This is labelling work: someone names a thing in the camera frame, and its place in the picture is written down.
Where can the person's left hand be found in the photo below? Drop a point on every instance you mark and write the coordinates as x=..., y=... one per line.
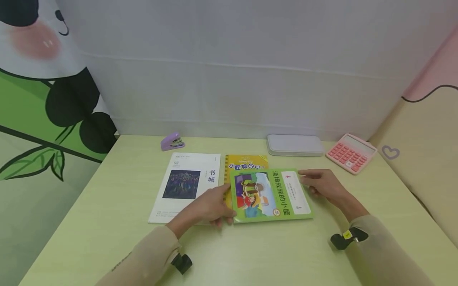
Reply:
x=207, y=206

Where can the person's right hand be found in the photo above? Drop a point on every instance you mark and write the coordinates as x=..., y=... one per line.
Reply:
x=323, y=183

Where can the person's right thumb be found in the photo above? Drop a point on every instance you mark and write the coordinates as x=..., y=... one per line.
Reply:
x=307, y=172

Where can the person's right fingers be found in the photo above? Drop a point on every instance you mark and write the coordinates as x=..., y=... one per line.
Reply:
x=310, y=186

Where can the person's left thumb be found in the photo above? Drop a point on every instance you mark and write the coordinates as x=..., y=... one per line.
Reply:
x=230, y=214

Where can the person's left fingers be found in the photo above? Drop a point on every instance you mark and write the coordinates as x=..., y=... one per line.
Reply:
x=223, y=191

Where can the green picture book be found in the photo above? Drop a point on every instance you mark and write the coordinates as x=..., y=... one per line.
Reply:
x=270, y=194

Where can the person's left forearm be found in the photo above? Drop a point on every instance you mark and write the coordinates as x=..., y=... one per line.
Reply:
x=150, y=254

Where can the person's right forearm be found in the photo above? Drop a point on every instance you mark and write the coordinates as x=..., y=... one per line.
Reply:
x=375, y=242

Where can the grey pencil case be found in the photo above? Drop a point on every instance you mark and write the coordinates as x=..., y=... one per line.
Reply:
x=295, y=145

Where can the yellow spiral-bound book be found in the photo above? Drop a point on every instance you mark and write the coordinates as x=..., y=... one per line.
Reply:
x=245, y=165

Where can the white magazine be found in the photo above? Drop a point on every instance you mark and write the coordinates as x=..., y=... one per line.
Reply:
x=184, y=184

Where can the pink calculator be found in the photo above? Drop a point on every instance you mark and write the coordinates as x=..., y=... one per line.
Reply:
x=351, y=153

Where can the black wrist band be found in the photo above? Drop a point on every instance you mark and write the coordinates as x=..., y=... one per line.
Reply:
x=347, y=237
x=181, y=263

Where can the purple stapler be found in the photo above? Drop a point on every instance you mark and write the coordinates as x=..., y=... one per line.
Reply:
x=172, y=142

